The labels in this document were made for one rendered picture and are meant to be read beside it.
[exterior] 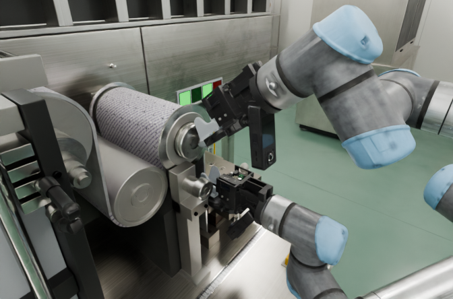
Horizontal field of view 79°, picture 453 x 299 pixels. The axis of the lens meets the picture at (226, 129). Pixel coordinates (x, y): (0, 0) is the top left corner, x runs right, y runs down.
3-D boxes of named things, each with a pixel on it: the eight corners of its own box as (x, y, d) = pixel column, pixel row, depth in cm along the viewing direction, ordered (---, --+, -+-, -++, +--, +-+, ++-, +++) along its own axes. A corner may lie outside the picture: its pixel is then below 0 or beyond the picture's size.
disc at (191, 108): (163, 185, 55) (154, 117, 49) (161, 184, 55) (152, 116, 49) (212, 155, 65) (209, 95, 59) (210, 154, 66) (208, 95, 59)
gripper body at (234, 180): (234, 162, 65) (279, 182, 58) (233, 192, 69) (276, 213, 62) (212, 177, 60) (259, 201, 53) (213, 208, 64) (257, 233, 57)
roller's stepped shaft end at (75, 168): (73, 201, 29) (66, 176, 28) (50, 180, 33) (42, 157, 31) (102, 186, 32) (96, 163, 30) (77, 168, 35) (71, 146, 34)
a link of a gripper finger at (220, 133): (213, 133, 54) (243, 114, 48) (218, 141, 54) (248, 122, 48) (197, 141, 51) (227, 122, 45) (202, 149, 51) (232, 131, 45)
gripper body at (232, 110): (224, 91, 54) (267, 57, 45) (247, 129, 54) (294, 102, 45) (197, 102, 49) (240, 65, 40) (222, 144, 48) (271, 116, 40)
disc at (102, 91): (96, 146, 69) (83, 89, 63) (96, 145, 70) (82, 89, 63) (145, 126, 80) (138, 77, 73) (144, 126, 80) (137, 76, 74)
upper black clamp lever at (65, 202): (67, 226, 22) (65, 215, 21) (38, 191, 24) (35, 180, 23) (85, 216, 22) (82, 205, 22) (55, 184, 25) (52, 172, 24)
